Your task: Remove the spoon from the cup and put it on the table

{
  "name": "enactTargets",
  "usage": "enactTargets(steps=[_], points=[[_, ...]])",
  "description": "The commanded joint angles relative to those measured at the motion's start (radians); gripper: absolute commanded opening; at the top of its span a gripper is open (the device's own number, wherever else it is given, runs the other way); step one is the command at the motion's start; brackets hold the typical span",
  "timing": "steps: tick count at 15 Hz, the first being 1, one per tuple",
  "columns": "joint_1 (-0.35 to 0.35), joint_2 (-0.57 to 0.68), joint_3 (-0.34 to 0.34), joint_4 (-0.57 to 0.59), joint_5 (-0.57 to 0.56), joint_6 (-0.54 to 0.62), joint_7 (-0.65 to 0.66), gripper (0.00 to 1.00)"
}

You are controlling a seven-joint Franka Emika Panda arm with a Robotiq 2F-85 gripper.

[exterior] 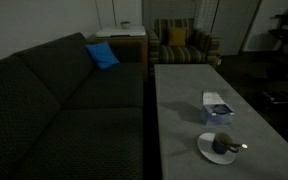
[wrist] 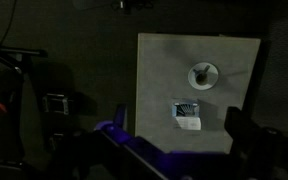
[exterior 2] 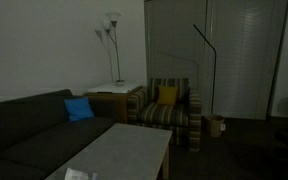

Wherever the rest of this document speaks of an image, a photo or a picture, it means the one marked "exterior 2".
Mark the wooden side table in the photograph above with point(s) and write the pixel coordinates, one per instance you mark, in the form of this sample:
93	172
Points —
110	100

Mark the dark grey sofa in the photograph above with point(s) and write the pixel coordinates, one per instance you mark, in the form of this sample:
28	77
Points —
37	136

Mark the striped armchair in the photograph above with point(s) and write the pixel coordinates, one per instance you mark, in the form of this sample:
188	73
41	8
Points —
184	118

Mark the blue cushion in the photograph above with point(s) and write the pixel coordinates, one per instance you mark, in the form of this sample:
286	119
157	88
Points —
78	109

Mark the white multi-head floor lamp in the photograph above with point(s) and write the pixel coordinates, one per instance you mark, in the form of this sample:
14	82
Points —
106	32

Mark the thin black floor lamp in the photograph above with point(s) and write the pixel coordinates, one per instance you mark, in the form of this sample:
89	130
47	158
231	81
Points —
213	69

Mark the white window blinds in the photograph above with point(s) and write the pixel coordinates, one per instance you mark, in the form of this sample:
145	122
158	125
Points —
228	49

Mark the yellow cushion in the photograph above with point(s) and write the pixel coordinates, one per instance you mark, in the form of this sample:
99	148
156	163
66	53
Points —
167	95

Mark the wicker waste basket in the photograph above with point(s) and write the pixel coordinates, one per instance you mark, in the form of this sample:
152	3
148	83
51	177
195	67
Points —
214	123

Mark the tissue box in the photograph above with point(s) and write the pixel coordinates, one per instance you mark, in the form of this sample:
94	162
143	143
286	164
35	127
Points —
72	174

